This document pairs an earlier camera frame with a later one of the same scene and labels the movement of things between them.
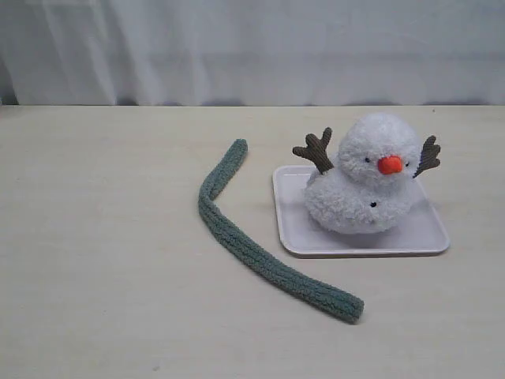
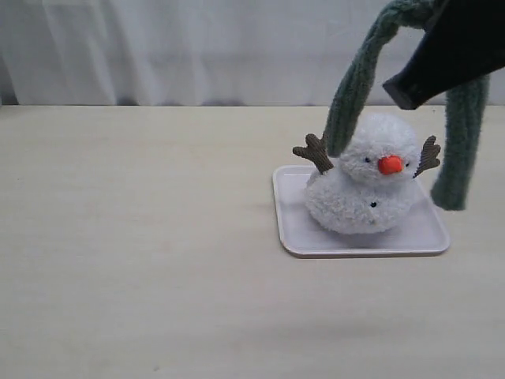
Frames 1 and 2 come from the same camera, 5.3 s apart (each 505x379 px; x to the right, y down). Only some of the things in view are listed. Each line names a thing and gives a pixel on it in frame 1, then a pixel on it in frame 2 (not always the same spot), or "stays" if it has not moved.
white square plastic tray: [421, 230] stays
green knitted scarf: [263, 264] → [465, 116]
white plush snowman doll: [368, 189] stays
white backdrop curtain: [184, 53] stays
